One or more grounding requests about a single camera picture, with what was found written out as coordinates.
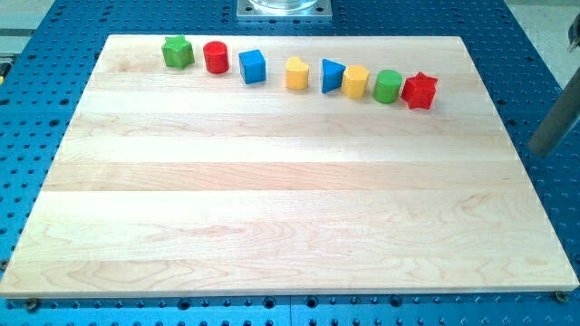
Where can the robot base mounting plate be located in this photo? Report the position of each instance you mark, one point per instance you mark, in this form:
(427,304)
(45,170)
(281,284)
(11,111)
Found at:
(255,10)

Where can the blue triangle block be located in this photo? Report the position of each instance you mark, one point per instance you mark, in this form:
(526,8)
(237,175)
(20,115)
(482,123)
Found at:
(331,75)

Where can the yellow hexagon block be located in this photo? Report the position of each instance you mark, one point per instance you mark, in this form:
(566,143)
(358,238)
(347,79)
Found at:
(355,81)

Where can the yellow heart block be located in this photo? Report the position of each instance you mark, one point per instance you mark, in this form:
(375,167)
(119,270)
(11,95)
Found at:
(296,74)

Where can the wooden board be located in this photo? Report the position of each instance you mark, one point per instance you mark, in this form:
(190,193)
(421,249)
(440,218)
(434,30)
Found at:
(178,183)

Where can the blue cube block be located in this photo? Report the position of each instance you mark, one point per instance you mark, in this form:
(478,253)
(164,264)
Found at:
(252,66)

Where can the green cylinder block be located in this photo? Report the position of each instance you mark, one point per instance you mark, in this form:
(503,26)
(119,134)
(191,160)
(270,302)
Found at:
(387,86)

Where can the red cylinder block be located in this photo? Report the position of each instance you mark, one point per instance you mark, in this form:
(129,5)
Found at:
(216,57)

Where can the red star block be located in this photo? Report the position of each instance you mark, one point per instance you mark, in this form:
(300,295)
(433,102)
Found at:
(419,91)

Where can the green star block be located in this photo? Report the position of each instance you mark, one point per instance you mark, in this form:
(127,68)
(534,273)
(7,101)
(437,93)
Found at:
(177,52)

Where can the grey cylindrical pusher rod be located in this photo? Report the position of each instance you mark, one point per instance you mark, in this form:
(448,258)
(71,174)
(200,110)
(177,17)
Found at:
(558,122)

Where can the left board clamp screw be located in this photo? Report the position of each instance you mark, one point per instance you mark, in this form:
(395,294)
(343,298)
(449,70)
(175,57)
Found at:
(31,304)

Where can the board clamp screw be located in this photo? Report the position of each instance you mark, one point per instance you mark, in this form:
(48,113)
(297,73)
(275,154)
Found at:
(31,304)
(561,297)

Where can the right board clamp screw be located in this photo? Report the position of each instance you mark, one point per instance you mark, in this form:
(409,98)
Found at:
(561,297)

